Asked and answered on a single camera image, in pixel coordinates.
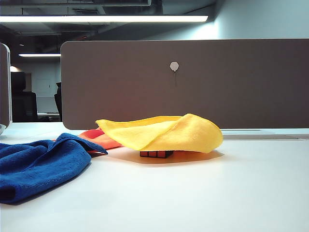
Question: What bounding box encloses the yellow microfiber rag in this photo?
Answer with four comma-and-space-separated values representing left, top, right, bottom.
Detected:
95, 113, 224, 154

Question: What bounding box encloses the Rubik's cube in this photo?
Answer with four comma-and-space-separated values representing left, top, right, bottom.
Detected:
139, 149, 174, 160

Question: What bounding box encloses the orange microfiber rag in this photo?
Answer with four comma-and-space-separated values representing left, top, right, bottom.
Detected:
79, 129, 123, 155

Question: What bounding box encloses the blue microfiber rag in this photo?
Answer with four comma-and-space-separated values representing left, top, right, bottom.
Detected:
0, 132, 108, 205

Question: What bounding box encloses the brown desk partition panel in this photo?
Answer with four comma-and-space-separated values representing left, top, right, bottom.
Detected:
59, 38, 309, 131

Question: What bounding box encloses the white round adhesive hook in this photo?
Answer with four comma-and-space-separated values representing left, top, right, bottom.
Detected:
169, 61, 180, 87

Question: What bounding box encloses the dark chair backrest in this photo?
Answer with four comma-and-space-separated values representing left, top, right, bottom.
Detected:
54, 82, 63, 121

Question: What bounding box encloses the long ceiling light strip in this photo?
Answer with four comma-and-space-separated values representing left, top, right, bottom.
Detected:
0, 15, 209, 23

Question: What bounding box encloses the black office chair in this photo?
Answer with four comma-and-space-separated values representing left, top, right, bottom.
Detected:
11, 72, 38, 123

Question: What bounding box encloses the short ceiling light strip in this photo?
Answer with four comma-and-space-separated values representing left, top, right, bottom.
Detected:
18, 53, 61, 58

